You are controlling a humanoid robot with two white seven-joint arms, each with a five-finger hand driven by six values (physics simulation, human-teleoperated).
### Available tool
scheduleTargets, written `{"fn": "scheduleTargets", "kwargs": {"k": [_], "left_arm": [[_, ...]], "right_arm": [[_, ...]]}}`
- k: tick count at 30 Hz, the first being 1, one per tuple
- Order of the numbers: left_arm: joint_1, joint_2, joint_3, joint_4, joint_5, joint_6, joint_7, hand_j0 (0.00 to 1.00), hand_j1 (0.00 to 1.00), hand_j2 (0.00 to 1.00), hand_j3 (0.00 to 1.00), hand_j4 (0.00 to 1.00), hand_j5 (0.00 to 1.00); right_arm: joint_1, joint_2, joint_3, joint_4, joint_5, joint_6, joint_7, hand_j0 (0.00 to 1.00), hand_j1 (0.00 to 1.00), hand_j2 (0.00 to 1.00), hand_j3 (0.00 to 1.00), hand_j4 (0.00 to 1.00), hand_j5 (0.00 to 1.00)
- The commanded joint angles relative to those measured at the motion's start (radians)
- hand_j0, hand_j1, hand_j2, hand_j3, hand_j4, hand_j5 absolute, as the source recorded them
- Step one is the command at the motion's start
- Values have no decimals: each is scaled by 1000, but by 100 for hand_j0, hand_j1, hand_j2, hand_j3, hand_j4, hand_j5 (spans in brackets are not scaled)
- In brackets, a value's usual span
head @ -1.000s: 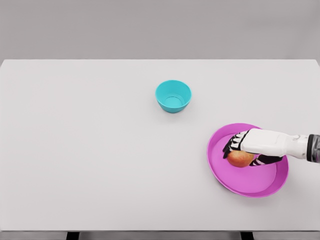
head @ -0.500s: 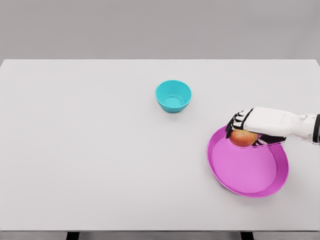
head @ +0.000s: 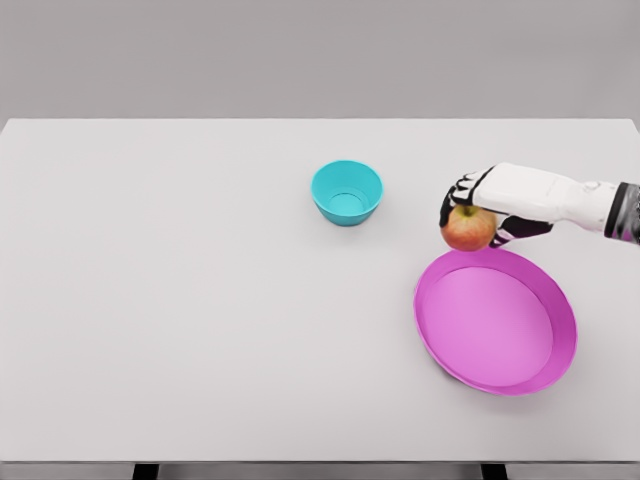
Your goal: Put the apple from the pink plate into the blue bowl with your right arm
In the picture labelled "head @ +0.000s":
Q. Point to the red yellow apple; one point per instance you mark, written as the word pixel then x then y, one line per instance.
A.
pixel 468 229

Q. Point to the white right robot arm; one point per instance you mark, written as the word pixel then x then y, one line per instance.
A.
pixel 602 205

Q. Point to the blue bowl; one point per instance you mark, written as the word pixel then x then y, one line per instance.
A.
pixel 347 193

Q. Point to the pink plate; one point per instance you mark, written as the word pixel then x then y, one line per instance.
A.
pixel 495 322

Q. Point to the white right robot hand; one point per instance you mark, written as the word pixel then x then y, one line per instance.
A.
pixel 520 192

